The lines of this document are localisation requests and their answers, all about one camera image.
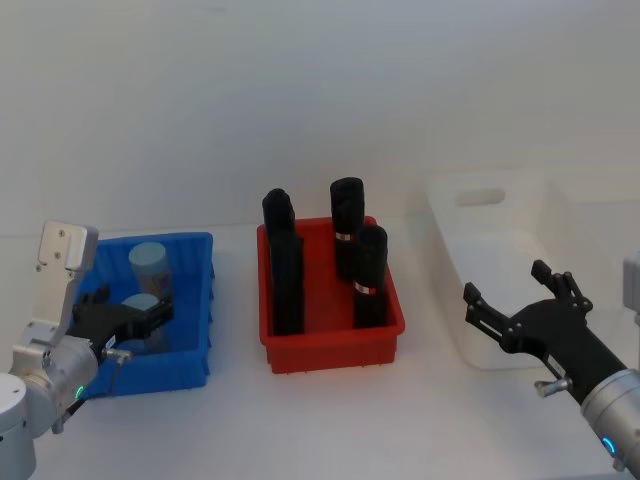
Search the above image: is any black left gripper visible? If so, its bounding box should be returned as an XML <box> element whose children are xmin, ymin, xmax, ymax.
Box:
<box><xmin>67</xmin><ymin>283</ymin><xmax>176</xmax><ymax>357</ymax></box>

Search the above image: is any red plastic bin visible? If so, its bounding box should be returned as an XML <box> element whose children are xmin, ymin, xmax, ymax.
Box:
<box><xmin>256</xmin><ymin>215</ymin><xmax>406</xmax><ymax>375</ymax></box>

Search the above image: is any toothpick jar with blue lid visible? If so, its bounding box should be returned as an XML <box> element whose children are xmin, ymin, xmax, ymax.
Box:
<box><xmin>128</xmin><ymin>242</ymin><xmax>172</xmax><ymax>297</ymax></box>
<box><xmin>122</xmin><ymin>293</ymin><xmax>171</xmax><ymax>354</ymax></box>

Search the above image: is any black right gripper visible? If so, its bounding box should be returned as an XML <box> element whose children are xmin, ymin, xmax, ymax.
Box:
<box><xmin>463</xmin><ymin>259</ymin><xmax>629</xmax><ymax>405</ymax></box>

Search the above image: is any white plastic bin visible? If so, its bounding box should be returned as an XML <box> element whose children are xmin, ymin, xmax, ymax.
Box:
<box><xmin>423</xmin><ymin>171</ymin><xmax>626</xmax><ymax>372</ymax></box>

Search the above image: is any blue plastic bin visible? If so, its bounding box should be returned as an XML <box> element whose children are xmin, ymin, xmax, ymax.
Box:
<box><xmin>74</xmin><ymin>230</ymin><xmax>217</xmax><ymax>399</ymax></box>

